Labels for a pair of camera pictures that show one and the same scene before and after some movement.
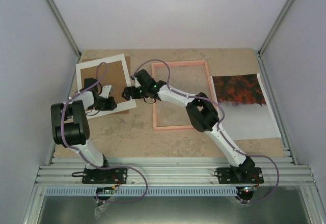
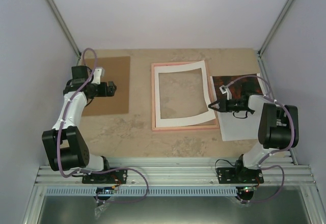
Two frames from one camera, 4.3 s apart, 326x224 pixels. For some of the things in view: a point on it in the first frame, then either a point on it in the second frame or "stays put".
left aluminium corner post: x=60 y=16 stays put
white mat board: x=119 y=107 → x=186 y=120
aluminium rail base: x=173 y=171 stays put
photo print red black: x=248 y=115 stays put
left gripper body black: x=102 y=106 → x=103 y=92
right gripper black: x=127 y=90 → x=223 y=106
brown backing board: x=111 y=74 stays put
